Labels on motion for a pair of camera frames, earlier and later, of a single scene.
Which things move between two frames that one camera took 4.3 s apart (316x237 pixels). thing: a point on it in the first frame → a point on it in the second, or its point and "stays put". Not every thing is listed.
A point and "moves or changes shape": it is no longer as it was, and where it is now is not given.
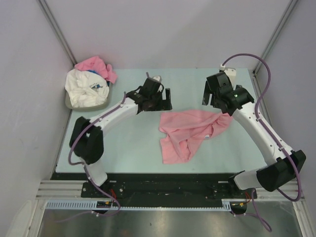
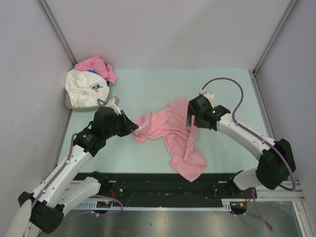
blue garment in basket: (94, 71) stays put
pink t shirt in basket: (97, 64) stays put
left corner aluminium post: (58, 31) stays put
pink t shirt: (185, 131) moves or changes shape
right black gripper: (207, 96) → (196, 123)
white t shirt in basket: (86, 89) stays put
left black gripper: (163, 104) → (127, 130)
